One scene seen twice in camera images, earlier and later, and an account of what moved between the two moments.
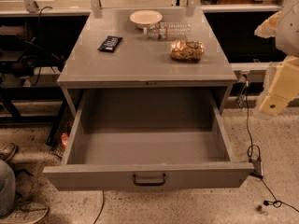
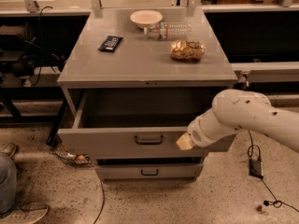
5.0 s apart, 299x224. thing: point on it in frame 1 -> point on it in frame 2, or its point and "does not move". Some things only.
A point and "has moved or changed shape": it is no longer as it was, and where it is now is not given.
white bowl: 146,17 does not move
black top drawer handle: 149,183 -> 149,143
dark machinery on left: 21,57 does not move
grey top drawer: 148,138 has moved or changed shape
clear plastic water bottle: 168,31 does not move
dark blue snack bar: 110,44 does not move
